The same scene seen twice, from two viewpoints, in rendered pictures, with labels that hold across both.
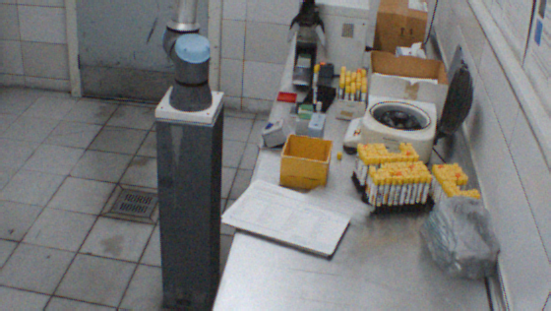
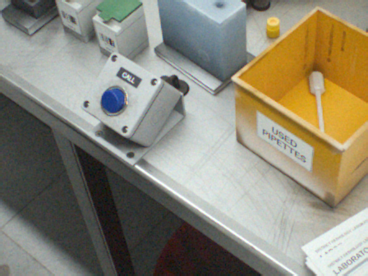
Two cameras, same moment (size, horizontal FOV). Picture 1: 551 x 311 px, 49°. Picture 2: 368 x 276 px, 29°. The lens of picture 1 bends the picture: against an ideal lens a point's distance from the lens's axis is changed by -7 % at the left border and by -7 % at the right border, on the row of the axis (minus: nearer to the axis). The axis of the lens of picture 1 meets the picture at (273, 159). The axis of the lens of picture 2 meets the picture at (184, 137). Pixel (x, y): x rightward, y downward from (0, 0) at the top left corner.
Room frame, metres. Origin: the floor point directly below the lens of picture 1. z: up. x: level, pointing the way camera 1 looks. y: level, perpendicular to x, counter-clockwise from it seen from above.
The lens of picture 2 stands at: (1.41, 0.34, 1.48)
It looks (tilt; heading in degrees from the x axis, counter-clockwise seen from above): 52 degrees down; 311
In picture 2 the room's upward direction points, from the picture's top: 7 degrees counter-clockwise
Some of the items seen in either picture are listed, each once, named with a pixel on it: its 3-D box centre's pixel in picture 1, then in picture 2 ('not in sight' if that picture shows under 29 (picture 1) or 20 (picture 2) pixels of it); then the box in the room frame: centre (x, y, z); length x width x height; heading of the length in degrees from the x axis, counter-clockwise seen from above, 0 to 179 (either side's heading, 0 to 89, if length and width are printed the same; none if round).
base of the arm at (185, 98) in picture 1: (191, 89); not in sight; (1.98, 0.30, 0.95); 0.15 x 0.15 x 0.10
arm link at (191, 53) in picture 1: (192, 57); not in sight; (1.99, 0.30, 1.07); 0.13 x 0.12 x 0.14; 26
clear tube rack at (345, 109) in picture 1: (350, 98); not in sight; (2.10, -0.26, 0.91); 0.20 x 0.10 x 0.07; 175
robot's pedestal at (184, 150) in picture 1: (190, 213); not in sight; (1.98, 0.30, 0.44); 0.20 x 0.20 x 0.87; 85
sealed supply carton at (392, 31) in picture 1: (401, 23); not in sight; (2.87, -0.55, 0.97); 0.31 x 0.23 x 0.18; 168
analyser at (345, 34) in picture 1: (332, 30); not in sight; (2.50, -0.20, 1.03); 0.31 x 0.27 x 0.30; 175
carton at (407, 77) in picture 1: (405, 84); not in sight; (2.18, -0.47, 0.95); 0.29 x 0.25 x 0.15; 85
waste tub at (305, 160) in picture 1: (306, 162); (325, 105); (1.60, -0.10, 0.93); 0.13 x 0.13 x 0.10; 81
